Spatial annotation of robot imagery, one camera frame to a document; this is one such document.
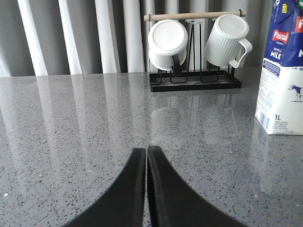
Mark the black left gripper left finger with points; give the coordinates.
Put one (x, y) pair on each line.
(122, 205)

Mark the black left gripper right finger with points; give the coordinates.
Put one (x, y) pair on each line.
(172, 203)

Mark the ribbed white mug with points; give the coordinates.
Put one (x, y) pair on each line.
(227, 43)

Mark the grey pleated curtain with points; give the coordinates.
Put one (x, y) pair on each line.
(57, 37)

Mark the Pascual whole milk carton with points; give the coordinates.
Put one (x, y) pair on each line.
(279, 106)

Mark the smooth white mug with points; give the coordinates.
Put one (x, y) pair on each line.
(167, 41)

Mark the black wire mug rack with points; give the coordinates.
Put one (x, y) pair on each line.
(196, 71)

